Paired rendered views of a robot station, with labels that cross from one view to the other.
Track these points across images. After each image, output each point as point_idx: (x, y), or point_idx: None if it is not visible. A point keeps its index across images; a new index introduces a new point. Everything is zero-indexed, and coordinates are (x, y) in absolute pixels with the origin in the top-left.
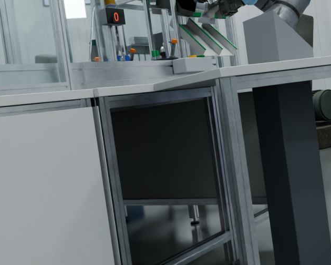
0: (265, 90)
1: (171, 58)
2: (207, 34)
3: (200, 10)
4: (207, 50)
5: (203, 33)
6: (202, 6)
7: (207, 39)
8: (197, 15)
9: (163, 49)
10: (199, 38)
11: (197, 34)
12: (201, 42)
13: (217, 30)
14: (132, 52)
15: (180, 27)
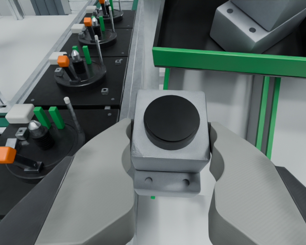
0: None
1: (15, 176)
2: (259, 120)
3: (235, 32)
4: (207, 168)
5: (260, 97)
6: (266, 6)
7: (252, 127)
8: (188, 64)
9: (30, 131)
10: (243, 101)
11: (254, 77)
12: (225, 124)
13: None
14: (59, 65)
15: None
